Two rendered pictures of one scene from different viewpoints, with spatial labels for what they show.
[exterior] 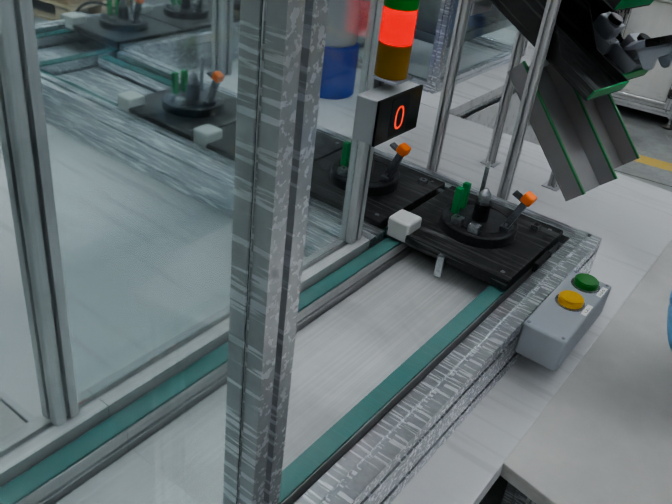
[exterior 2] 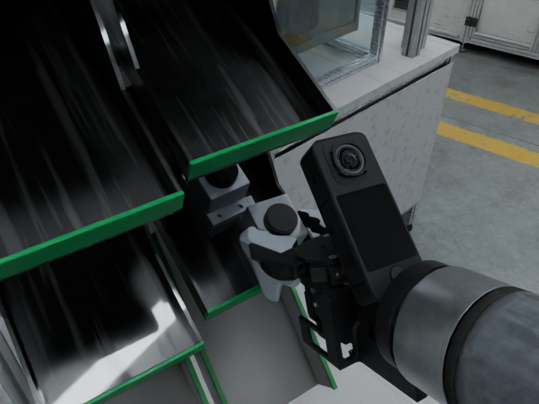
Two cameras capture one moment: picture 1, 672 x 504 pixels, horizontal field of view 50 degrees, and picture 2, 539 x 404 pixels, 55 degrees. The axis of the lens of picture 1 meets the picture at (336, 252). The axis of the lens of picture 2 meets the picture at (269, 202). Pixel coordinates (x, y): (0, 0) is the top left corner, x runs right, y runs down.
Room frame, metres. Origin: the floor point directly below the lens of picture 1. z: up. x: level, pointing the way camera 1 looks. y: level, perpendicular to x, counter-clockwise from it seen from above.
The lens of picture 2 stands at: (1.13, -0.62, 1.57)
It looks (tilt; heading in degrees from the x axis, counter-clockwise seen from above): 39 degrees down; 13
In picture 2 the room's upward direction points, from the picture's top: straight up
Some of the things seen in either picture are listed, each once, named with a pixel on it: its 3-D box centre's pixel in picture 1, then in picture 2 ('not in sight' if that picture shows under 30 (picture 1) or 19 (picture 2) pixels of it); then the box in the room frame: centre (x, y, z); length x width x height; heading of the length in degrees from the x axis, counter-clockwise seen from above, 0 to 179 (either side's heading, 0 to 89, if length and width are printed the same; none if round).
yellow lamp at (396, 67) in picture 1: (392, 59); not in sight; (1.05, -0.05, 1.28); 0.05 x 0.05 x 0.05
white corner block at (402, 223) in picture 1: (403, 226); not in sight; (1.12, -0.11, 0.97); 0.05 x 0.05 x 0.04; 57
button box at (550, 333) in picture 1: (564, 317); not in sight; (0.95, -0.38, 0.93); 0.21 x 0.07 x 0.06; 147
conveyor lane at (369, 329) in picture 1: (368, 320); not in sight; (0.91, -0.07, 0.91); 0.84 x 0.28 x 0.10; 147
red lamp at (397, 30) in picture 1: (398, 24); not in sight; (1.05, -0.05, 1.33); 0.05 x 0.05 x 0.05
